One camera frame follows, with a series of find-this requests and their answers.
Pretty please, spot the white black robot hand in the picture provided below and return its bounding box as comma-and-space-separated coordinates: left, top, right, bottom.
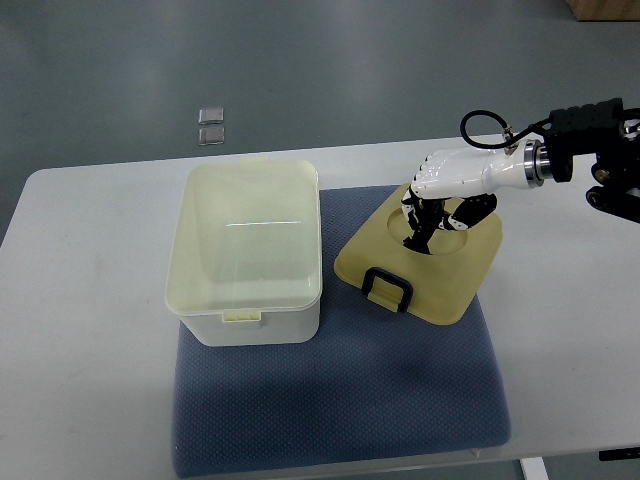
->
401, 140, 552, 254

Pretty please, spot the yellow box lid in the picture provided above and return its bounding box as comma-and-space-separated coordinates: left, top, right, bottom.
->
334, 185, 502, 325

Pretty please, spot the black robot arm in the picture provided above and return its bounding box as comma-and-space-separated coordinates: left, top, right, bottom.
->
460, 98, 639, 223

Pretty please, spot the cardboard box corner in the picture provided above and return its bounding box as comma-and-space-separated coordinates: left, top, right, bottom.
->
566, 0, 639, 21

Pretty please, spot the white storage box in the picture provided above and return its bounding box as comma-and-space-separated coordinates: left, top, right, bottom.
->
165, 159, 322, 347

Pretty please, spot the blue grey cushion mat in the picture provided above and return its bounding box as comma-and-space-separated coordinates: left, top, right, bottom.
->
172, 186, 511, 478

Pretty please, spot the upper metal floor plate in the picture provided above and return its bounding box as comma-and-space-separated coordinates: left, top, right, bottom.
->
198, 106, 224, 125

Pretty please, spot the white table leg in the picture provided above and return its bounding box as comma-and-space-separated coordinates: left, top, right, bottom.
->
519, 457, 550, 480

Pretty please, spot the black table bracket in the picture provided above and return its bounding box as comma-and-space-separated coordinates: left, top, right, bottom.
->
598, 447, 640, 462

